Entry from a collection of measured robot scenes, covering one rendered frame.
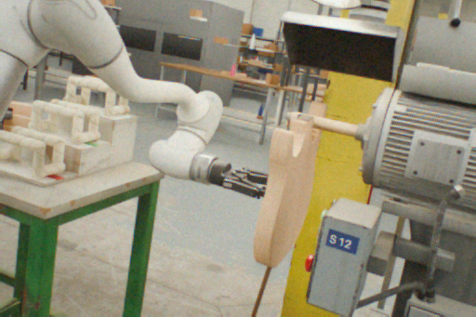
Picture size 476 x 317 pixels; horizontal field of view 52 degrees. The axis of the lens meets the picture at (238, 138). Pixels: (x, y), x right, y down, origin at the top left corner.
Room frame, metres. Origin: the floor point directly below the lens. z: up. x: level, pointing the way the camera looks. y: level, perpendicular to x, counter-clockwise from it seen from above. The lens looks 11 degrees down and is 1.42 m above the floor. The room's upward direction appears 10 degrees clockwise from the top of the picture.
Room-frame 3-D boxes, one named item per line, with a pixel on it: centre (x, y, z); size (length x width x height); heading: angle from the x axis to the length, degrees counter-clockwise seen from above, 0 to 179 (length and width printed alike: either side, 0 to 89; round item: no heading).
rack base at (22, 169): (1.45, 0.63, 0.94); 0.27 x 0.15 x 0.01; 72
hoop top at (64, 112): (1.56, 0.59, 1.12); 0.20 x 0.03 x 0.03; 71
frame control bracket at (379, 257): (1.05, -0.37, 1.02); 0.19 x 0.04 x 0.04; 158
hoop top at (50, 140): (1.48, 0.62, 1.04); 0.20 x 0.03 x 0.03; 71
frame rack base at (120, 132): (1.74, 0.53, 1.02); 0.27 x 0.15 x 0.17; 72
